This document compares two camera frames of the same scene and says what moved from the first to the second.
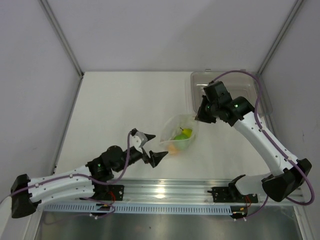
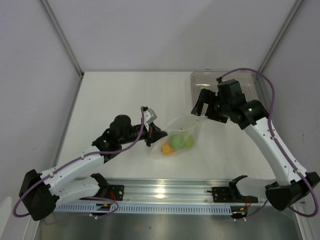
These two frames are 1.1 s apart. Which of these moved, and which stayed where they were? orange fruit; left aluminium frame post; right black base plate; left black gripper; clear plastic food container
Moved: orange fruit; left black gripper
Stayed: clear plastic food container; left aluminium frame post; right black base plate
